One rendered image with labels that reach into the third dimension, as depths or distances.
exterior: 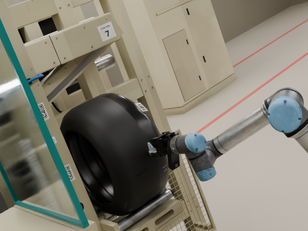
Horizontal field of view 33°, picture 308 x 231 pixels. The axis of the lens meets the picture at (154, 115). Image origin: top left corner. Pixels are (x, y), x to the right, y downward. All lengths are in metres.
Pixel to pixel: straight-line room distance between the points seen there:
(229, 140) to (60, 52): 0.98
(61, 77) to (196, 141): 1.00
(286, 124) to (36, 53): 1.25
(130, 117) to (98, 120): 0.14
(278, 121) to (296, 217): 2.09
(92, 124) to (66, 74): 0.54
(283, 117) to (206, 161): 0.36
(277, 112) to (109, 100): 0.84
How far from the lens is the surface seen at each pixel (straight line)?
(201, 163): 2.02
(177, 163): 2.18
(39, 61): 2.55
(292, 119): 1.85
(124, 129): 2.26
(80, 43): 2.65
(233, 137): 2.08
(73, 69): 2.77
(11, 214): 1.95
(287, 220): 3.88
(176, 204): 2.52
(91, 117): 2.29
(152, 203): 2.47
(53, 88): 2.71
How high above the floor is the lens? 1.84
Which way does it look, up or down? 13 degrees down
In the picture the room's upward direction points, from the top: 21 degrees counter-clockwise
